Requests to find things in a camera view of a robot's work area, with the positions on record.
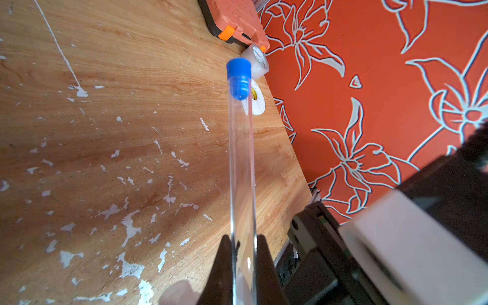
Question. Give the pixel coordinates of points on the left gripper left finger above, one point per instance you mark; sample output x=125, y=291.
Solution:
x=219, y=286

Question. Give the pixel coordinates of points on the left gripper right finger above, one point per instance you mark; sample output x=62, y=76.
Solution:
x=269, y=289

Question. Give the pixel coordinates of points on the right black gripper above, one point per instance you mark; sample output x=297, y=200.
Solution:
x=326, y=272

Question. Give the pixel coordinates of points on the white wipe cloth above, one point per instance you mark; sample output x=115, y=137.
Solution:
x=180, y=293

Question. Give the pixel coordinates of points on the white flat tape roll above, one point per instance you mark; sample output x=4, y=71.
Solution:
x=255, y=93

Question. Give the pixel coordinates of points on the clear tape roll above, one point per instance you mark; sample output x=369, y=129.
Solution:
x=258, y=61

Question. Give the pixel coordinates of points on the orange tool case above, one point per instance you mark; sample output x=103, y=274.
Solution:
x=234, y=21

